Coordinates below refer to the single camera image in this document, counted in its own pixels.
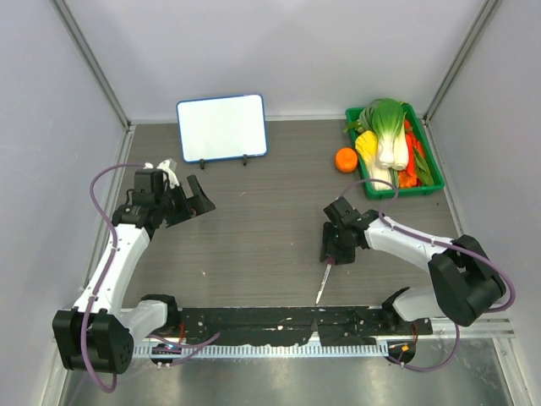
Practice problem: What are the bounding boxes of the green toy pea pods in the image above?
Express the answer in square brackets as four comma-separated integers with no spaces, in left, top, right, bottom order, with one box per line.
[413,147,434,186]

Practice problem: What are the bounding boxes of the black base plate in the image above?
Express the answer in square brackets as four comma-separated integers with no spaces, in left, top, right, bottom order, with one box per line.
[179,306,433,347]

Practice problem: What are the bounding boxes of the orange toy fruit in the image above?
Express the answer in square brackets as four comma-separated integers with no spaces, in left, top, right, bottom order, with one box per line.
[334,147,358,173]

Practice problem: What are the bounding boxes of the toy bok choy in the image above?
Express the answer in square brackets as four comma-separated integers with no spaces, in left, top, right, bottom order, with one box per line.
[370,98,409,171]

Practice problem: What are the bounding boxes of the blue framed whiteboard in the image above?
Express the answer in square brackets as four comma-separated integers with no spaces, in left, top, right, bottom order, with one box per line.
[176,94,268,163]

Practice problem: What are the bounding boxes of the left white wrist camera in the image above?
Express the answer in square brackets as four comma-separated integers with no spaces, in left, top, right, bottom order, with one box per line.
[143,158,180,189]

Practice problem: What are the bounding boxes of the white slotted cable duct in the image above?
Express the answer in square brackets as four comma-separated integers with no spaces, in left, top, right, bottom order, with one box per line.
[133,343,389,359]

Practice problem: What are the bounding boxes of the white marker magenta cap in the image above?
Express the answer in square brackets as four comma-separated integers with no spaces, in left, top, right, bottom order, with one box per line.
[314,258,335,305]

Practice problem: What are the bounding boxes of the red toy peppers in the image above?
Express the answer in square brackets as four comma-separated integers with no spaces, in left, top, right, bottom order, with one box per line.
[398,118,424,189]

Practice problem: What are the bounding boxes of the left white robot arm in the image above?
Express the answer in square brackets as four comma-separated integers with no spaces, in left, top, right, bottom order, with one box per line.
[52,160,216,375]

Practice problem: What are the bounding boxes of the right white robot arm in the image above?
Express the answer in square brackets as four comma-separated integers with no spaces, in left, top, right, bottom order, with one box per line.
[320,197,507,334]

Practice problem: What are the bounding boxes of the wire whiteboard stand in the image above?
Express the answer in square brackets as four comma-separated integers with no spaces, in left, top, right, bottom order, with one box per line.
[198,154,249,170]

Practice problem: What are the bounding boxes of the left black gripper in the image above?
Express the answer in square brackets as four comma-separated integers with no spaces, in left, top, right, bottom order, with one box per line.
[156,175,214,227]

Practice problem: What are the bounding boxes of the green plastic basket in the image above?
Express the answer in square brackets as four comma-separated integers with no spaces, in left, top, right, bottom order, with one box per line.
[345,103,445,200]

